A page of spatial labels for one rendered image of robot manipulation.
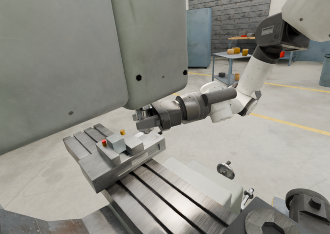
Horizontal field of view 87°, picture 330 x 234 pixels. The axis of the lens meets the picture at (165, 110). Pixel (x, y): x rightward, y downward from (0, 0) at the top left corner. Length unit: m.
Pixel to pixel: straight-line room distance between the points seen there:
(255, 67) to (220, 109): 0.28
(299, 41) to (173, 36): 0.47
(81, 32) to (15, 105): 0.11
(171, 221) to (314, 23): 0.66
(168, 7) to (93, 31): 0.17
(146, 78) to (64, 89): 0.15
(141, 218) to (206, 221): 0.20
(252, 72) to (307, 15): 0.25
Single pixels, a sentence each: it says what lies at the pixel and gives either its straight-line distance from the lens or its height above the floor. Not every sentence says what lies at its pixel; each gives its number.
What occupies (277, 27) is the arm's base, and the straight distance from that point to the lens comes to 0.70.
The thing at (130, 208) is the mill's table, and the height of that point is 0.93.
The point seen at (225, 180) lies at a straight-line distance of 1.01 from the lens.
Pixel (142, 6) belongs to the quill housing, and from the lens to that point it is 0.33.
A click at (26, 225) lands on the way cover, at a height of 1.03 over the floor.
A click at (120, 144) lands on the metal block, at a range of 0.74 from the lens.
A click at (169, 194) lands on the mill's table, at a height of 0.93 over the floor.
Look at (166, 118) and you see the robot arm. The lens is 0.45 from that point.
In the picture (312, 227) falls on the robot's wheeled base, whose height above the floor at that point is 0.59.
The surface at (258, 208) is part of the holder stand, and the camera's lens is 0.43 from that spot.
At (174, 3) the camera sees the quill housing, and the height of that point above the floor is 1.50.
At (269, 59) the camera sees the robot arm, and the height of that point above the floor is 1.32.
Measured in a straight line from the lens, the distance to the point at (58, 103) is 0.25.
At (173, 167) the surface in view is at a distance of 0.89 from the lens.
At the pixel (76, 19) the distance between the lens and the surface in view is 0.26.
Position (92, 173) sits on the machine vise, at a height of 1.00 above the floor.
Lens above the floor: 1.46
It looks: 25 degrees down
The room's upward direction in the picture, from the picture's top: 5 degrees counter-clockwise
